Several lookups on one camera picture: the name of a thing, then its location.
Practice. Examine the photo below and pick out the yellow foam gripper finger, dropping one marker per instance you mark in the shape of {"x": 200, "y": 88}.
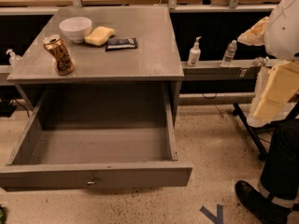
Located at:
{"x": 274, "y": 88}

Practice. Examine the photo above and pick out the grey top drawer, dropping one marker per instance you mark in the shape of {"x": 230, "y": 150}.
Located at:
{"x": 123, "y": 140}

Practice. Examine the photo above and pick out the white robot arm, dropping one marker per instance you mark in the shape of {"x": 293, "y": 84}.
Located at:
{"x": 281, "y": 38}

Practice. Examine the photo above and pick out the crumpled plastic bottle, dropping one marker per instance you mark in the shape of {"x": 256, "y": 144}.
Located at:
{"x": 261, "y": 61}

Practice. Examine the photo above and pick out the clear water bottle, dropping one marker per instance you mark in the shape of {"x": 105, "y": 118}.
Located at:
{"x": 229, "y": 54}

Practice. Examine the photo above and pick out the white pump bottle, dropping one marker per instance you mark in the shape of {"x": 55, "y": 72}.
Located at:
{"x": 194, "y": 53}

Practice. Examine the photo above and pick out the dark trouser leg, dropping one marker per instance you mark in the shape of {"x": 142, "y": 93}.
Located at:
{"x": 279, "y": 181}

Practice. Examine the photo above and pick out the black shoe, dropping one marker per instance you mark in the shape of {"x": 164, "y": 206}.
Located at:
{"x": 259, "y": 206}

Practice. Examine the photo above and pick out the grey wooden cabinet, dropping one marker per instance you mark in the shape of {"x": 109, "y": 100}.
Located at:
{"x": 155, "y": 59}

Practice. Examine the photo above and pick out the yellow sponge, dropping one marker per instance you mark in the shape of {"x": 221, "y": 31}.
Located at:
{"x": 99, "y": 36}

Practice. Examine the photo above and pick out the white bowl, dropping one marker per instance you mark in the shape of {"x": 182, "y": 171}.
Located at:
{"x": 76, "y": 28}

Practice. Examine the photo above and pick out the crushed gold drink can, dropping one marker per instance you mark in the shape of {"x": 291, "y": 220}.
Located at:
{"x": 56, "y": 47}

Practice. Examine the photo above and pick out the clear pump bottle left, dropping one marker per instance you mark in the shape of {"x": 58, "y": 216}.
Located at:
{"x": 13, "y": 57}

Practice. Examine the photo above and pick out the black stand frame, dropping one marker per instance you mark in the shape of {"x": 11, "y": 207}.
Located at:
{"x": 253, "y": 132}

